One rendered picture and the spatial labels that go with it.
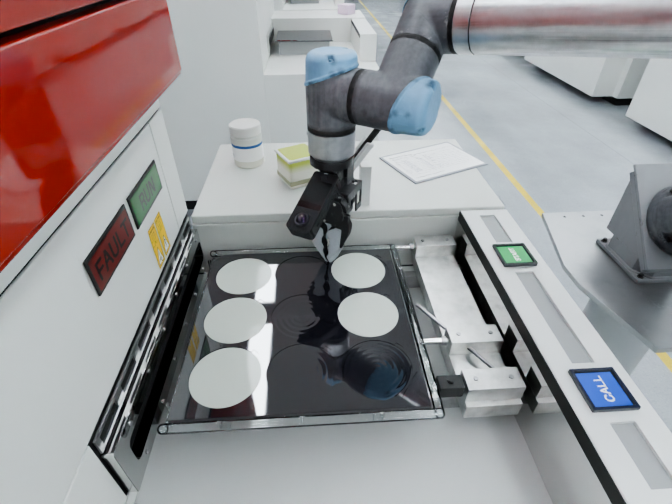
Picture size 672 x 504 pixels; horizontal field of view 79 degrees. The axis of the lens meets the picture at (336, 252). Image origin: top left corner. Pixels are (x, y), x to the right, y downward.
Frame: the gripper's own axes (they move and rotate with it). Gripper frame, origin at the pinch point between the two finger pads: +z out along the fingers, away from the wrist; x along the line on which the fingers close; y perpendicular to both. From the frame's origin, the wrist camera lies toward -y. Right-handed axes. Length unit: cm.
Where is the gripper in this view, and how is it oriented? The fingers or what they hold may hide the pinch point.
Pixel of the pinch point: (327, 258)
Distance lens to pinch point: 76.4
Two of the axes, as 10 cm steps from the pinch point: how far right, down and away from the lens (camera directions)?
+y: 4.4, -5.5, 7.1
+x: -9.0, -2.7, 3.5
